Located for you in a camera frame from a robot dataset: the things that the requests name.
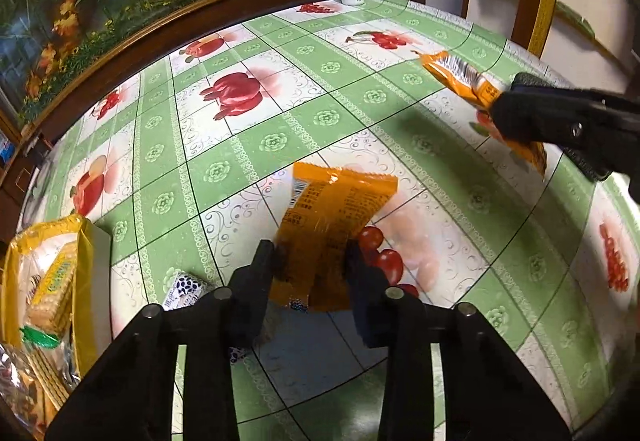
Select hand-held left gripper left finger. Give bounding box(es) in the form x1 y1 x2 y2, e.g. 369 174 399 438
44 240 276 441

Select green-labelled cracker packet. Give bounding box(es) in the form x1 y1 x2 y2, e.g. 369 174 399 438
20 241 81 349

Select orange-rimmed cracker packet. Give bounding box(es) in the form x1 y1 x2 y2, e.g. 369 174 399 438
22 346 76 414

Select black and white patterned packet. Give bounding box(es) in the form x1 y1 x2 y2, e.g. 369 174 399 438
161 271 216 312

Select wooden display cabinet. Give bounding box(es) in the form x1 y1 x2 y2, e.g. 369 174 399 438
0 0 431 242

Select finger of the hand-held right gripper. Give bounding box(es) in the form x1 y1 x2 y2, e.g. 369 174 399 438
509 71 640 110
490 88 640 182

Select orange packet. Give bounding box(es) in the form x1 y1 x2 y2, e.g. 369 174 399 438
267 162 399 313
412 50 551 179

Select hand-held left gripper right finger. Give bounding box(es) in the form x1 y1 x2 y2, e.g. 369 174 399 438
345 240 573 441

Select yellow cardboard box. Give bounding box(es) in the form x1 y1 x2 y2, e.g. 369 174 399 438
0 213 115 427

